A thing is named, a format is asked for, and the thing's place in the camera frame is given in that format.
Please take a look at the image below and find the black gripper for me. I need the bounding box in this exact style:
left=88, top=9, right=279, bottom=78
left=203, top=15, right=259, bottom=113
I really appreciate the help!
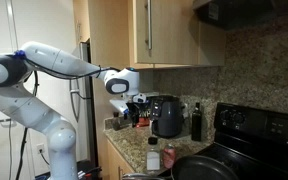
left=127, top=101, right=142, bottom=128

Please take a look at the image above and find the black red whey protein bag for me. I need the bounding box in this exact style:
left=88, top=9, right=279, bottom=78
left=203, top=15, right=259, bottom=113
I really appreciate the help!
left=135, top=99, right=152, bottom=129

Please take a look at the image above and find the small dark spice grinder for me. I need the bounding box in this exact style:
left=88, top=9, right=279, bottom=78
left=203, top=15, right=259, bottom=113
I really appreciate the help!
left=112, top=111, right=122, bottom=132

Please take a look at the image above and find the stainless steel fridge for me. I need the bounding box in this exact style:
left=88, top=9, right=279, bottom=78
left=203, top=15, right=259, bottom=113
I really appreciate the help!
left=68, top=39, right=99, bottom=168

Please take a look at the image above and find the wooden lower cabinet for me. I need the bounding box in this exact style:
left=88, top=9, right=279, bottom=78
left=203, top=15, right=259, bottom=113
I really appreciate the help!
left=105, top=138, right=135, bottom=180

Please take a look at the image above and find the wooden cabinet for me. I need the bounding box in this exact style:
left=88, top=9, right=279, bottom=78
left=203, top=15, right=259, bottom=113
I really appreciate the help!
left=105, top=138, right=135, bottom=180
left=72, top=0, right=227, bottom=70

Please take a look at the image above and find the red soda can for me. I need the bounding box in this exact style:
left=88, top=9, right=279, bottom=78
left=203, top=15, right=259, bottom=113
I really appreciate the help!
left=162, top=143, right=177, bottom=170

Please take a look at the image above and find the white backsplash outlet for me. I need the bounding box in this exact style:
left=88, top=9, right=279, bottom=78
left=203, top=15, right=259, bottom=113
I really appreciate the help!
left=182, top=102, right=190, bottom=119

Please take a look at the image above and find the metal pot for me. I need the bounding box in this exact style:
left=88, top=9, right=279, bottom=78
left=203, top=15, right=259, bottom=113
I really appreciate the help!
left=122, top=172, right=158, bottom=180

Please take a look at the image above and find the dark glass oil bottle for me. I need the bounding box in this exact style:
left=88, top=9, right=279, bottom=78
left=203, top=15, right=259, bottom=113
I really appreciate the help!
left=191, top=101, right=203, bottom=142

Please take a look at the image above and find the black frying pan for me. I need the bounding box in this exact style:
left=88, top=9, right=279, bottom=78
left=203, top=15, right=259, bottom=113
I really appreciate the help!
left=170, top=154, right=240, bottom=180

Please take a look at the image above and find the wooden upper cabinet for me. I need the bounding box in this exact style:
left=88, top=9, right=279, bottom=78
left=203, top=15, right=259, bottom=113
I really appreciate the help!
left=72, top=0, right=227, bottom=70

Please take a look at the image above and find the hinged upper cabinet door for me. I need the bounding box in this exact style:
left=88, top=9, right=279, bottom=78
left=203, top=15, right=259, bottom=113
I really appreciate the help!
left=132, top=0, right=201, bottom=66

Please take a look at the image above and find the black kitchen stove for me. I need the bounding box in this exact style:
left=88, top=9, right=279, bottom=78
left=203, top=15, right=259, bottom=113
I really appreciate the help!
left=157, top=102, right=288, bottom=180

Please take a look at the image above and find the black range hood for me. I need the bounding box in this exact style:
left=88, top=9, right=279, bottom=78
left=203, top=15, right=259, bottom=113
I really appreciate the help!
left=192, top=0, right=288, bottom=32

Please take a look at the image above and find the wrist mounted camera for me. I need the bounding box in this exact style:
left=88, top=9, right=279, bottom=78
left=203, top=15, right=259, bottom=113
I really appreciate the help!
left=132, top=93, right=147, bottom=104

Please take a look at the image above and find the curved metal fridge handle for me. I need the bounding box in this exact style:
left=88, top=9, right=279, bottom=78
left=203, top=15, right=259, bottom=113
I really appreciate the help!
left=69, top=78, right=82, bottom=123

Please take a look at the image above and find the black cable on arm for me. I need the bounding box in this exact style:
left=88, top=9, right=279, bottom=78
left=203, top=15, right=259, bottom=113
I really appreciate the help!
left=15, top=49, right=122, bottom=81

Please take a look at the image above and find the metal cabinet handle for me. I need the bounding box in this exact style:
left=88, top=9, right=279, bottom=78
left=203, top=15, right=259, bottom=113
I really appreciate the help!
left=145, top=0, right=153, bottom=51

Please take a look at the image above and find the white wall outlet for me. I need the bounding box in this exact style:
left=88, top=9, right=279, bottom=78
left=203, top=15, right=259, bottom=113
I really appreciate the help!
left=36, top=143, right=47, bottom=155

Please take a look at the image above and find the thick black floor cable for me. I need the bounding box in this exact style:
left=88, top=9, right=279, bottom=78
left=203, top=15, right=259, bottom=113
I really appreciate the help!
left=15, top=128, right=30, bottom=180

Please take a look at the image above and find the black camera stand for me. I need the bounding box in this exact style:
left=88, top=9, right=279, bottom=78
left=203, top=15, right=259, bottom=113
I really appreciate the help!
left=0, top=117, right=18, bottom=128

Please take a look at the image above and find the thin grey hanging cable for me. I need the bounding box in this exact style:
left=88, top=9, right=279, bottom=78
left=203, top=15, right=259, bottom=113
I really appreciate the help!
left=8, top=120, right=13, bottom=180

